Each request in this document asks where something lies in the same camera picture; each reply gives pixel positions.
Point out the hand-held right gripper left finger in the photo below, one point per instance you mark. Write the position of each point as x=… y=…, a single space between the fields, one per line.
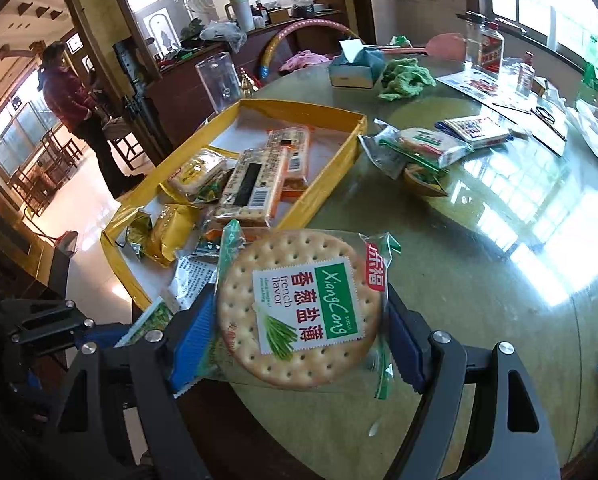
x=194 y=340

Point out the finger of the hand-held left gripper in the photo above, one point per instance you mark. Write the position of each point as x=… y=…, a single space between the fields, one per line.
x=104 y=336
x=39 y=317

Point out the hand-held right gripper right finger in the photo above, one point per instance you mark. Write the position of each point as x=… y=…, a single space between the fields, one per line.
x=404 y=345

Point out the green white snack packet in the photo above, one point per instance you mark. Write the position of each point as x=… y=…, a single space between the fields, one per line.
x=194 y=280

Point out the round cracker packet green label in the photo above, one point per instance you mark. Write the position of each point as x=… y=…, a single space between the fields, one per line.
x=299 y=310
x=424 y=147

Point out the gold foil snack packet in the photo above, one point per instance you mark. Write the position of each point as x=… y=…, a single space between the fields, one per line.
x=171 y=232

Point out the long orange cracker packet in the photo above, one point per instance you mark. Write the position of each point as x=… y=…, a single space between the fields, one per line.
x=251 y=185

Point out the yellow green snack packet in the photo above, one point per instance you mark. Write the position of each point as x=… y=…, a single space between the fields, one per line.
x=199 y=172

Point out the short orange cracker packet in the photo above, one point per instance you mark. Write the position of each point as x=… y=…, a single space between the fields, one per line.
x=291 y=152

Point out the yellow cardboard box tray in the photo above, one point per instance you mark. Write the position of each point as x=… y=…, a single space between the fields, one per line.
x=329 y=125

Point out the wooden chair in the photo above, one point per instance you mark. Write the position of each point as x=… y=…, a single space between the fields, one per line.
x=44 y=175

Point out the brown snack packet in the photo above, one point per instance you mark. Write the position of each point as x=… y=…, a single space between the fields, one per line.
x=426 y=182

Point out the red blue striped snack packet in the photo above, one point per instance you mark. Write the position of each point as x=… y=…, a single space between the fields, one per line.
x=474 y=130

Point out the dark wooden sideboard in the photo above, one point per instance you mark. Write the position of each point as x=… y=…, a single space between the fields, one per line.
x=189 y=90

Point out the clear plastic cup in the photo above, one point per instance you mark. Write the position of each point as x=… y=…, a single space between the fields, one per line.
x=219 y=82

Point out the green knitted cloth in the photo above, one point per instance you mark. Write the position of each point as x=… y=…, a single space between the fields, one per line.
x=406 y=80

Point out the printed paper flyer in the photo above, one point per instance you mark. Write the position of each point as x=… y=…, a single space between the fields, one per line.
x=471 y=85

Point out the teal tissue box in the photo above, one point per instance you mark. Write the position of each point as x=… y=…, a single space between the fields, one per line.
x=354 y=65

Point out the small clear bottle red cap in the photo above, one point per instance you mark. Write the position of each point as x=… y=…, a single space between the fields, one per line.
x=525 y=75

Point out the pink cloth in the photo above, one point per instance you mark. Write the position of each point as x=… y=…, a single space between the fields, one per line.
x=304 y=60

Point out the pink plastic fan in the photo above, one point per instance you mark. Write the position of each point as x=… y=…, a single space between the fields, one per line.
x=446 y=44

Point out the white plastic bag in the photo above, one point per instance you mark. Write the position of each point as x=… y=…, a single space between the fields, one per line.
x=224 y=35

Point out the white liquor bottle red label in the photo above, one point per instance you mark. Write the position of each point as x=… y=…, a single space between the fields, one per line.
x=490 y=47

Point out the pink hula hoop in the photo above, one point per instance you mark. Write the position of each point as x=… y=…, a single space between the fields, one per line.
x=279 y=40

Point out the clear plastic jar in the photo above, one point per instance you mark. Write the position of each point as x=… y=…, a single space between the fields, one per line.
x=475 y=37

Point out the white tumbler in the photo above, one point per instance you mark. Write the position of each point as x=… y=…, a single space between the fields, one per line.
x=241 y=12

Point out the green plastic bag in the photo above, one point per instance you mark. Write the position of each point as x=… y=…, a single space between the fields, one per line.
x=593 y=62

